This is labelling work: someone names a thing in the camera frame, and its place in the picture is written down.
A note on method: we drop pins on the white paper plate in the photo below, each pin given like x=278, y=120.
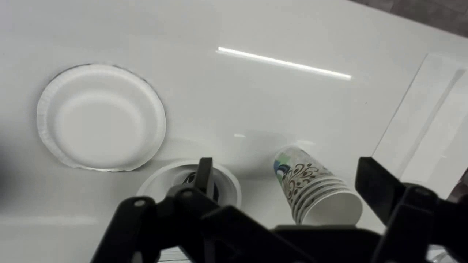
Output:
x=102, y=119

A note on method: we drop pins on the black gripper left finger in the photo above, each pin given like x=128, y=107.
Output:
x=161, y=228

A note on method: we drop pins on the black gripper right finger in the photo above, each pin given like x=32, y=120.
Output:
x=414, y=224

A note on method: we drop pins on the patterned paper cup stack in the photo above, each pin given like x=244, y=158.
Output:
x=311, y=188

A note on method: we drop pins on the white paper bowl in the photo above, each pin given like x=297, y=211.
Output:
x=226, y=183

